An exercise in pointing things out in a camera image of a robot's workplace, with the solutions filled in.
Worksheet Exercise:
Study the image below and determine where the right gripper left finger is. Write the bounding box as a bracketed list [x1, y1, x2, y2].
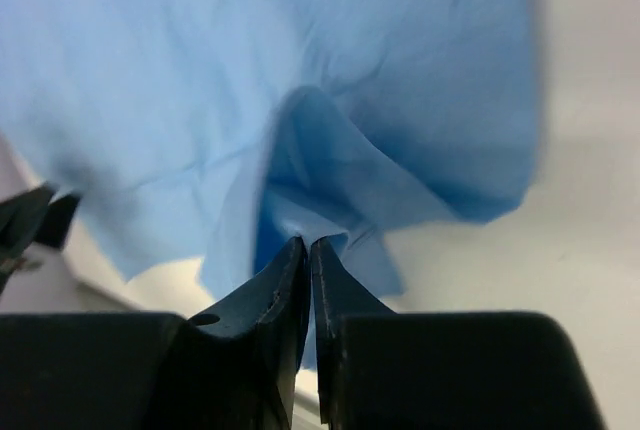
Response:
[1, 237, 306, 429]

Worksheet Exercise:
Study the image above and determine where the light blue long sleeve shirt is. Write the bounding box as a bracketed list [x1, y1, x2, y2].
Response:
[1, 0, 539, 315]

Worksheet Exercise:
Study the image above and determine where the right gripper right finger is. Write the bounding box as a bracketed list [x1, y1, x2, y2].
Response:
[309, 239, 605, 429]

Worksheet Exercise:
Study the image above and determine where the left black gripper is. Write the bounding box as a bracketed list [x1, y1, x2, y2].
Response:
[1, 184, 80, 293]

